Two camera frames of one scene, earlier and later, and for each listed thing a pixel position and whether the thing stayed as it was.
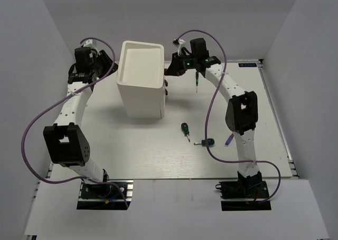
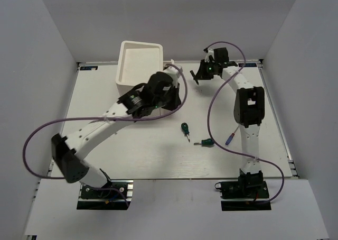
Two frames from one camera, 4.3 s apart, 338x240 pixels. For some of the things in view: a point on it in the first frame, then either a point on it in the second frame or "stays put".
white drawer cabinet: (140, 79) stays put
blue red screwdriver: (229, 139) stays put
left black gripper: (104, 57) to (176, 101)
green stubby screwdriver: (210, 141) stays put
